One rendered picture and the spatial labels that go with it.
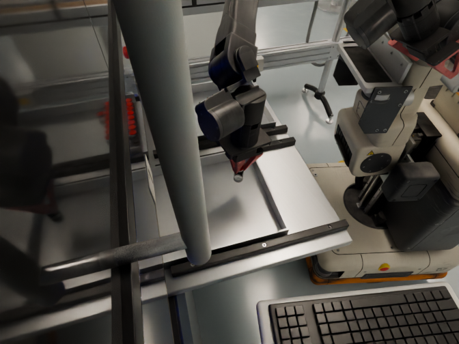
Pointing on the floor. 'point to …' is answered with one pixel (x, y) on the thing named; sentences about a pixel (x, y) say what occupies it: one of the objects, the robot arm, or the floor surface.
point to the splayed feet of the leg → (321, 100)
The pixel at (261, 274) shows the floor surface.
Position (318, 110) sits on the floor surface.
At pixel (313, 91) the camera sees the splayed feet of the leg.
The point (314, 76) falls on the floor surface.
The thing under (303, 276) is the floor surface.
